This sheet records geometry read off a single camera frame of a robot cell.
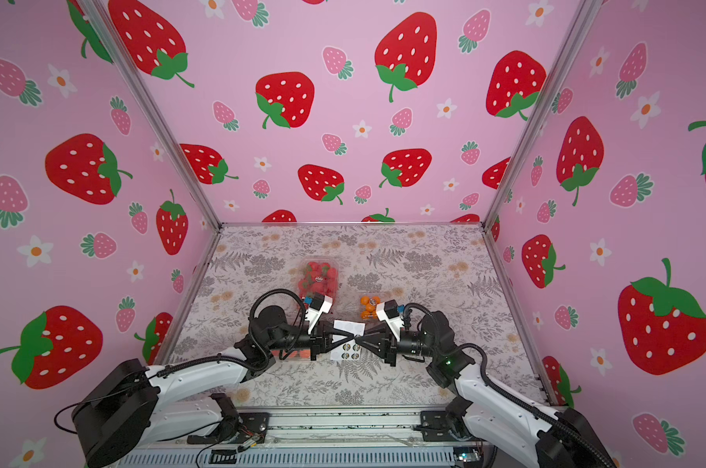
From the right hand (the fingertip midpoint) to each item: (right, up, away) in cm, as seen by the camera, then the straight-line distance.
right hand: (357, 347), depth 68 cm
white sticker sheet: (-2, -1, +2) cm, 3 cm away
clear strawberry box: (-15, +15, +33) cm, 39 cm away
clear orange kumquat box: (+3, +5, +27) cm, 28 cm away
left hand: (-1, +2, +1) cm, 2 cm away
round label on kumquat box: (+5, +6, +27) cm, 28 cm away
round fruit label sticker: (-14, +14, +27) cm, 33 cm away
